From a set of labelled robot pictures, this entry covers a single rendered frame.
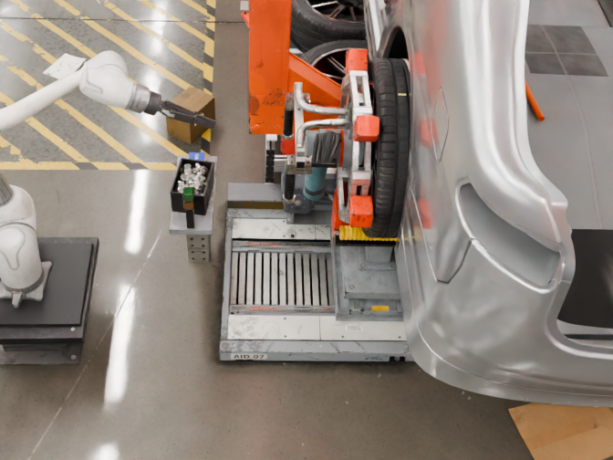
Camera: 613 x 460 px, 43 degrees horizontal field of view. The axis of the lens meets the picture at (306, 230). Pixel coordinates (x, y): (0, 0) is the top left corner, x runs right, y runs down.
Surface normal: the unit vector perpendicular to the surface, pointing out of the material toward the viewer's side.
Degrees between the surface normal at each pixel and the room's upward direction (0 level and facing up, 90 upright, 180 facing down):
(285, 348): 0
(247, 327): 0
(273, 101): 90
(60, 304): 3
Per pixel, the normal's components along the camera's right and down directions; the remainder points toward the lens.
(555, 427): 0.07, -0.65
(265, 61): 0.03, 0.76
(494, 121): -0.32, -0.51
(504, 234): 0.29, -0.53
